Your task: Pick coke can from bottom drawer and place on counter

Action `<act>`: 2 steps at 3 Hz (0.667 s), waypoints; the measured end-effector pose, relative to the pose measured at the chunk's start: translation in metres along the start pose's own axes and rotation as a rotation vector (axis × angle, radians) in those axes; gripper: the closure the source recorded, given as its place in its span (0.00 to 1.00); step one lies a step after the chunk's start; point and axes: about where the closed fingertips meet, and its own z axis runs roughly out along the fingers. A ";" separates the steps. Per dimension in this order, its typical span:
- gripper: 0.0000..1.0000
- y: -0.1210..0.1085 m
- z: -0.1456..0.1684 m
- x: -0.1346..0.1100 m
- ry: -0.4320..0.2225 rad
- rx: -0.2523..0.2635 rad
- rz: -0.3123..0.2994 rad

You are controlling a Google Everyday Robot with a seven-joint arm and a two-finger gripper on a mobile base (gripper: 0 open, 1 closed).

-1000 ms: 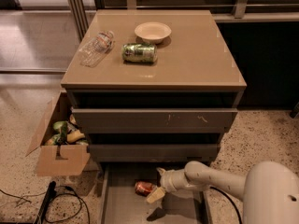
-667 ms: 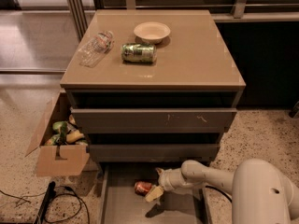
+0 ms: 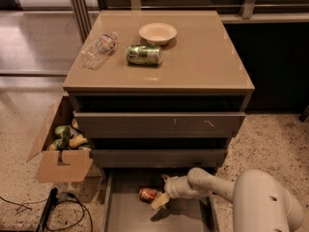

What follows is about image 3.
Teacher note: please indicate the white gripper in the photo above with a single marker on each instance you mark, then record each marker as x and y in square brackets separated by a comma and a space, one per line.
[173, 187]

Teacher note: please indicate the red coke can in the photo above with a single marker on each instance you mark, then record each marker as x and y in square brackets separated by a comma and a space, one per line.
[148, 194]

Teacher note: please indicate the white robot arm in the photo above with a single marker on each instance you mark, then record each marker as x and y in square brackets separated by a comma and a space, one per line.
[260, 202]

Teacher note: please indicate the open bottom drawer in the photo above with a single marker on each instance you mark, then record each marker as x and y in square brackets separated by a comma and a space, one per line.
[125, 212]

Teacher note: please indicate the middle drawer front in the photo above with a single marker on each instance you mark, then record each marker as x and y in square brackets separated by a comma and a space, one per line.
[158, 158]

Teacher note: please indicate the grey drawer cabinet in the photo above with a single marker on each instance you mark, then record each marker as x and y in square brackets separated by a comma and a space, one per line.
[200, 72]

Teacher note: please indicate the top drawer front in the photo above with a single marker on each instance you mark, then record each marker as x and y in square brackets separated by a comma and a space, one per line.
[159, 125]

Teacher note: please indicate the green soda can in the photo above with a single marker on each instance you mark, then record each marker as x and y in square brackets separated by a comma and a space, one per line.
[144, 54]

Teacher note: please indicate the snack items in box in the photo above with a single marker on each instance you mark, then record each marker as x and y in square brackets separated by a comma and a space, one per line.
[69, 137]

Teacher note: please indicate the black bar on floor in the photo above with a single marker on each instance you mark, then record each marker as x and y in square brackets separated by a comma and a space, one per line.
[50, 202]

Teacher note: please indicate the cardboard box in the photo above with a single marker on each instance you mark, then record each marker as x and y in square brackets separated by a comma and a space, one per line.
[59, 166]

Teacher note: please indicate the clear plastic water bottle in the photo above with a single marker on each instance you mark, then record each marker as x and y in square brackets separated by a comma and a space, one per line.
[98, 52]

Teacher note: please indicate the white bowl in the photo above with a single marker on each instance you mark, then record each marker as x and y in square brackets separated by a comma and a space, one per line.
[158, 33]

